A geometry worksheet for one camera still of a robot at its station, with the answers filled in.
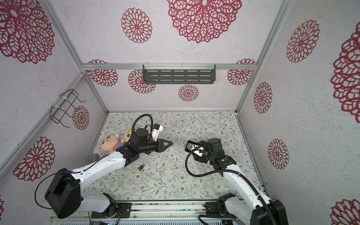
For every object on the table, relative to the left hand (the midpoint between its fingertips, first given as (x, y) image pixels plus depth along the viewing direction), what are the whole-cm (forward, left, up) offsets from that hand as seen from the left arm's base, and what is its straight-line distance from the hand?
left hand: (172, 144), depth 77 cm
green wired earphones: (-6, +20, -19) cm, 28 cm away
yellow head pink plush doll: (+15, +32, -13) cm, 38 cm away
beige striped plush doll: (+8, +41, -13) cm, 44 cm away
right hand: (+3, -15, -6) cm, 16 cm away
